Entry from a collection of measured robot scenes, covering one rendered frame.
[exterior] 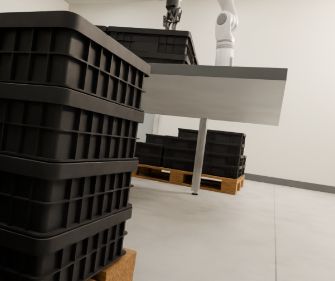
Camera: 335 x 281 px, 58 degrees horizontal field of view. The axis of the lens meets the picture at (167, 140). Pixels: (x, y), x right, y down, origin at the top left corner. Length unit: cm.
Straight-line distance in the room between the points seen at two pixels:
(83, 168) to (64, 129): 8
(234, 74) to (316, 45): 393
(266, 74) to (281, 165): 368
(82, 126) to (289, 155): 426
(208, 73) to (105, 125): 56
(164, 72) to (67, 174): 70
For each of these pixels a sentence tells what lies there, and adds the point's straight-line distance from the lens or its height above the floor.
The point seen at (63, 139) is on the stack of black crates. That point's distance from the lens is 48.
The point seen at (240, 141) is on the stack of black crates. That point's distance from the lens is 297.
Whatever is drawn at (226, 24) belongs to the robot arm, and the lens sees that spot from 163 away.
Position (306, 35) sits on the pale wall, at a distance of 497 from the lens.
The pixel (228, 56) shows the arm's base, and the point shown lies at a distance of 159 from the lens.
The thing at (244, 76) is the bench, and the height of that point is 67.
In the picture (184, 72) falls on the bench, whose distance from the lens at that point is 107.
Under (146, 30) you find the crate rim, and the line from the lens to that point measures 147.
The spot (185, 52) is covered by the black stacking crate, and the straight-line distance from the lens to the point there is 142.
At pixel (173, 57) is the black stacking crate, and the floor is 80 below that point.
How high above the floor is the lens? 43
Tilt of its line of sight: level
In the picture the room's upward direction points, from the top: 7 degrees clockwise
